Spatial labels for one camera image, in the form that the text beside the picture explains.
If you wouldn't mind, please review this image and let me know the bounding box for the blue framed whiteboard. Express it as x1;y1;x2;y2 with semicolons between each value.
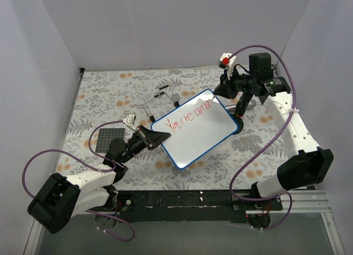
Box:
151;89;238;169

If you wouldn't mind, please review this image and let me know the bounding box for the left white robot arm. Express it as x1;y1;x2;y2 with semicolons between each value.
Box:
27;125;171;233

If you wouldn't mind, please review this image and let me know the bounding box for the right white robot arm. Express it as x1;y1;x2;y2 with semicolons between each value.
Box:
213;53;334;210

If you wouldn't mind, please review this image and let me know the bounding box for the black microphone on stand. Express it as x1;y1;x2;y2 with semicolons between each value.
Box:
226;95;256;135

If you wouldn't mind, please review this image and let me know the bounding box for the grey studded baseplate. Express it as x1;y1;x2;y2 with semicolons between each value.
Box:
95;128;125;153

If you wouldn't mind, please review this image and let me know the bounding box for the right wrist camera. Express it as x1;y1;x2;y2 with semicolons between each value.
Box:
218;52;237;78

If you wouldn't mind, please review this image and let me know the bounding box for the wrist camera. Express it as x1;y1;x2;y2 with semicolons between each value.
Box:
122;114;136;131
218;52;237;78

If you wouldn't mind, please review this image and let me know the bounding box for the wire whiteboard stand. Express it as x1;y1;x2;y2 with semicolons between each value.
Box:
140;84;180;122

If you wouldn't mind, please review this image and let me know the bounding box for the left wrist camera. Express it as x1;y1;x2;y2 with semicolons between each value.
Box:
122;114;136;131

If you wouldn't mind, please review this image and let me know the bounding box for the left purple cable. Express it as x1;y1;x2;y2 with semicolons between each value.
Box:
21;118;136;242

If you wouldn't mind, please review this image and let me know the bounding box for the purple cable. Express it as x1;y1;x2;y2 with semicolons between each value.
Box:
21;118;136;242
229;44;298;231

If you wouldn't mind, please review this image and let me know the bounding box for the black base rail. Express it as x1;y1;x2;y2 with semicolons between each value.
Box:
85;189;285;222

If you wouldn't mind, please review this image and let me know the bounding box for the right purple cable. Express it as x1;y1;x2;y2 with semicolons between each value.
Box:
229;44;298;231

